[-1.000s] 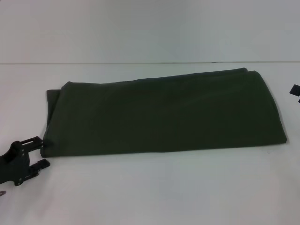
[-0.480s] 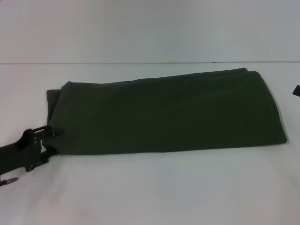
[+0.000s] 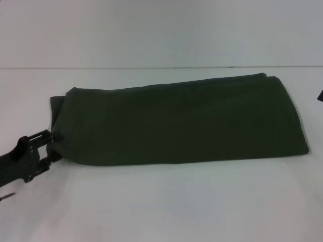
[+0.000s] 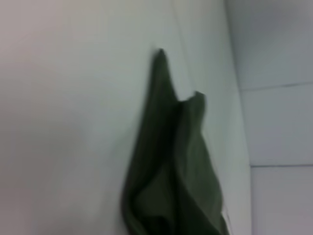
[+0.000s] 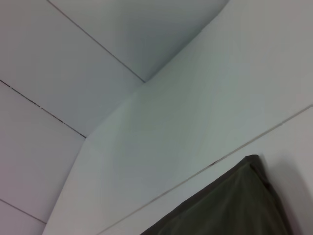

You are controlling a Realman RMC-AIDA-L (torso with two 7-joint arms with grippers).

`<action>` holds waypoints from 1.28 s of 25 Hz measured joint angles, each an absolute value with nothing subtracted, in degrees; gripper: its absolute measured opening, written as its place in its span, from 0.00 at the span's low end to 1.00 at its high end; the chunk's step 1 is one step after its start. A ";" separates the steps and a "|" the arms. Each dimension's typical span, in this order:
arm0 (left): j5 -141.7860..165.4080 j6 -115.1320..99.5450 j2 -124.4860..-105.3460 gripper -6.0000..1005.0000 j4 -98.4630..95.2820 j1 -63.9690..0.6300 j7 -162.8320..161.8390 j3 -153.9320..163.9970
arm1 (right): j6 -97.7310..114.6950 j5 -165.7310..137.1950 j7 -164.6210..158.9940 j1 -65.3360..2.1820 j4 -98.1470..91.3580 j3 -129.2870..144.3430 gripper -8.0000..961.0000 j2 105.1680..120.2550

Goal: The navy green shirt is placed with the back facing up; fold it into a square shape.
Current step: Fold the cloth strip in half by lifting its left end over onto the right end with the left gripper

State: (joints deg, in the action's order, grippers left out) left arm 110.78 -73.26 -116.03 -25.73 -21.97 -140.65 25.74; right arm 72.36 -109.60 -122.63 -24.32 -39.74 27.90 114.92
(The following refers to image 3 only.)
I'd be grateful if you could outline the left arm cable with plug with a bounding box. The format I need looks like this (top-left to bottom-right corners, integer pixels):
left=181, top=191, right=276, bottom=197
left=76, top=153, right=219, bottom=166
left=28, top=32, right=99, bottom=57
left=0, top=192, right=16, bottom=202

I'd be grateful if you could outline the dark green t-shirt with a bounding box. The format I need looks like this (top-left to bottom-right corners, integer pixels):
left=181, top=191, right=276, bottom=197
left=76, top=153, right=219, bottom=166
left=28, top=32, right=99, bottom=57
left=48, top=72, right=310, bottom=168

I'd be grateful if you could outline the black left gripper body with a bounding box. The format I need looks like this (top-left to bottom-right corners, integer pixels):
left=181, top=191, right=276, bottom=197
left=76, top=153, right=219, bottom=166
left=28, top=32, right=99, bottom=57
left=0, top=135, right=41, bottom=189

